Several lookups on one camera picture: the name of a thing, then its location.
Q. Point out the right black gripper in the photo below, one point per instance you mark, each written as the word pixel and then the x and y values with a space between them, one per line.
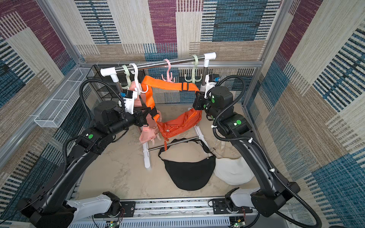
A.
pixel 198 102

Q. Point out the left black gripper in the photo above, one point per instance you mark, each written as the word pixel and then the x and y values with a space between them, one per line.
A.
pixel 140 118

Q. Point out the orange crossbody bag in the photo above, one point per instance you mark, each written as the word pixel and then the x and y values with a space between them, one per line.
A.
pixel 183 122

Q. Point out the white metal garment rack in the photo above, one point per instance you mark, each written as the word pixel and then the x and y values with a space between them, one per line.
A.
pixel 112 71

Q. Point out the cream white crossbody bag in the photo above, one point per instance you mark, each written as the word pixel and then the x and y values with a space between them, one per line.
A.
pixel 230 166

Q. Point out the black crossbody bag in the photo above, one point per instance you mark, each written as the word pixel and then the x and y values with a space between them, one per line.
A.
pixel 190 176

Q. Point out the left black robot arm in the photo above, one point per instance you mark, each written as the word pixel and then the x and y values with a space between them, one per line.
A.
pixel 48 207

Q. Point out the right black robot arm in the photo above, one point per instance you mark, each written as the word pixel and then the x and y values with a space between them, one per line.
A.
pixel 275 191

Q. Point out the pink crossbody bag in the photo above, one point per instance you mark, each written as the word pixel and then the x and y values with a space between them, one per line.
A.
pixel 149 131

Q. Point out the right green plastic hook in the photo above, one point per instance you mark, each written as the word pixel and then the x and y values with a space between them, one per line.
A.
pixel 193 73

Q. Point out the green plastic hook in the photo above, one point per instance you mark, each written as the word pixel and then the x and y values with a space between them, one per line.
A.
pixel 127 76
pixel 193 73

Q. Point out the white plastic hook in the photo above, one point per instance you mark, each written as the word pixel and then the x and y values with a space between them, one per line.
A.
pixel 138 87

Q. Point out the pink plastic hook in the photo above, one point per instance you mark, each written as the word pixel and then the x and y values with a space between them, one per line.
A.
pixel 169 77

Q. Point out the left green plastic hook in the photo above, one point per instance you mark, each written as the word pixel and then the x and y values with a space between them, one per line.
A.
pixel 127 76

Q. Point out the black mesh shelf rack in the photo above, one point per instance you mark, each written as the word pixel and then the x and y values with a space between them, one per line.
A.
pixel 102 90

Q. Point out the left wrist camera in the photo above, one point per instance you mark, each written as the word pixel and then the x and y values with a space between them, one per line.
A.
pixel 129 98

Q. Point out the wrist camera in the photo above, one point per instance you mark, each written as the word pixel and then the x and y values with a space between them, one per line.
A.
pixel 211 80
pixel 129 98

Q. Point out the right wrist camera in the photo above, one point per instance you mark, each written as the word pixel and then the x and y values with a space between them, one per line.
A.
pixel 211 80

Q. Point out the white wire mesh basket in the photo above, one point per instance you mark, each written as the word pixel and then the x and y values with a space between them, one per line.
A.
pixel 57 109

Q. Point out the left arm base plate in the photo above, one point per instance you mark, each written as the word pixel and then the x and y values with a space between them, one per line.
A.
pixel 128 208

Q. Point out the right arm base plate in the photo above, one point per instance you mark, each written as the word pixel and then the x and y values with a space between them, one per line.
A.
pixel 220 206

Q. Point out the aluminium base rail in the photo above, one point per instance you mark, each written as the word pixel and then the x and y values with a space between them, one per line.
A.
pixel 168 213

